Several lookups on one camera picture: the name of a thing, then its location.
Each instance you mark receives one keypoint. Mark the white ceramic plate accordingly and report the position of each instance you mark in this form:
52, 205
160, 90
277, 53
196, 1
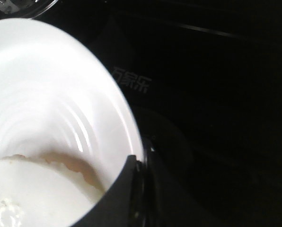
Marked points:
58, 103

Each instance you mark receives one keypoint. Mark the black frying pan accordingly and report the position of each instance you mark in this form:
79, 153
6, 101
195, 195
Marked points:
24, 8

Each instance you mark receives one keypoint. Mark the fried egg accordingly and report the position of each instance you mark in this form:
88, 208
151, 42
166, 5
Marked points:
35, 193

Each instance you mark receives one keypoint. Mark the black glass gas cooktop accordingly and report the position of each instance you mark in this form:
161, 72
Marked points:
204, 81

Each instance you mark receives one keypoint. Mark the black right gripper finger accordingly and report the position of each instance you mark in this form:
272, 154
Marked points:
126, 203

